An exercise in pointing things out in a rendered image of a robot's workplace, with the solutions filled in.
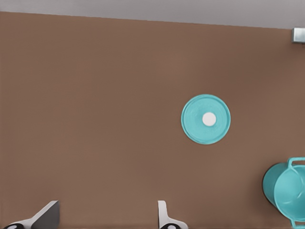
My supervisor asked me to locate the teal pot with handles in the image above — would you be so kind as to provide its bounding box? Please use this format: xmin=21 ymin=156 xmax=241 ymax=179
xmin=262 ymin=156 xmax=305 ymax=229

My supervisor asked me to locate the teal pot lid white knob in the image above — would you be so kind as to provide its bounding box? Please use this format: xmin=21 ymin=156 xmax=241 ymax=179
xmin=181 ymin=94 xmax=231 ymax=145

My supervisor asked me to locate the silver frame post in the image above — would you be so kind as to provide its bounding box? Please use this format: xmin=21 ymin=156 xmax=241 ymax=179
xmin=291 ymin=27 xmax=305 ymax=44

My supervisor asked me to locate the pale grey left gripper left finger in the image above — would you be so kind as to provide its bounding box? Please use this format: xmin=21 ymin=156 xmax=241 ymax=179
xmin=1 ymin=200 xmax=61 ymax=229

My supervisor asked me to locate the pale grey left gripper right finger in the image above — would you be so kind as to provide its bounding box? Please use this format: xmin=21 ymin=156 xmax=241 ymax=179
xmin=157 ymin=200 xmax=189 ymax=229

